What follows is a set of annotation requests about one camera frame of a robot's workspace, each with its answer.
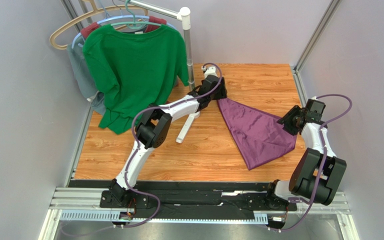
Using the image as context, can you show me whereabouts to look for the teal clothes hanger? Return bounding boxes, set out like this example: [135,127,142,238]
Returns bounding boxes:
[110,0,162,30]

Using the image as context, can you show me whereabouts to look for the grey garment on rack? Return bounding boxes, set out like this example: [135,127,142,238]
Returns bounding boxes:
[66,37,106,116]

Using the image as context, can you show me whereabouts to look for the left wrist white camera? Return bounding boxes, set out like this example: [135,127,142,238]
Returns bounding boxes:
[201,66,219,79]

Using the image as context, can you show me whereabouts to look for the aluminium frame rail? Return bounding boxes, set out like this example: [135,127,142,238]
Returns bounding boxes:
[291,0,343,104]

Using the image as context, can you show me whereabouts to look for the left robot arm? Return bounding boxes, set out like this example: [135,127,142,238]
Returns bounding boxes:
[102,75,227,207]

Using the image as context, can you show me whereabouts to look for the wooden clothes hanger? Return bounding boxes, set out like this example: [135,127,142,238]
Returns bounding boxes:
[49,0,150,51]

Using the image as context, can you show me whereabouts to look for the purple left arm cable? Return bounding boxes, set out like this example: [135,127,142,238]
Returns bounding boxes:
[112,62,224,229]

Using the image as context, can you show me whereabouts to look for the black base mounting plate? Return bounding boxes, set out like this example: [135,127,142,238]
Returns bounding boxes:
[67,180,309,222]

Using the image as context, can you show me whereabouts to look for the green t-shirt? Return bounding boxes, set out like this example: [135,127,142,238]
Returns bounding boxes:
[82,25,189,135]

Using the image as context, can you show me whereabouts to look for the light blue clothes hanger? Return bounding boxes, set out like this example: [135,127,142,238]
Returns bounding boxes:
[71,14,178,50]

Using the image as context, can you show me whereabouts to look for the purple cloth napkin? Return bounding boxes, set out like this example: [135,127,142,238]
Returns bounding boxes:
[217,98,297,170]

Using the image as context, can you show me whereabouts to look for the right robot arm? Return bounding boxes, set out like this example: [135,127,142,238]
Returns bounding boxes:
[267,99,347,206]

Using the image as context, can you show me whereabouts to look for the white clothes rack stand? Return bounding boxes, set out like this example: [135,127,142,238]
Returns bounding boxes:
[125,0,202,144]

